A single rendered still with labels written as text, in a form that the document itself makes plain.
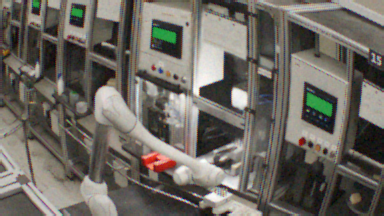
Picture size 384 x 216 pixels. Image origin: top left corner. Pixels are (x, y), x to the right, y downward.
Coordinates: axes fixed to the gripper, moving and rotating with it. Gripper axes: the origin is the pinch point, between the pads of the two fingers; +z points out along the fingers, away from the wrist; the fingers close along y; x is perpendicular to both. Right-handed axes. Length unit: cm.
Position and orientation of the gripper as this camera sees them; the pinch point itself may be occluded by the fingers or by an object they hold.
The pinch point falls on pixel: (231, 153)
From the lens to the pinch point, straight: 354.4
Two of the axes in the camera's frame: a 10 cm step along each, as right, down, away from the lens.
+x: -7.0, -3.2, 6.4
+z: 7.2, -2.9, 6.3
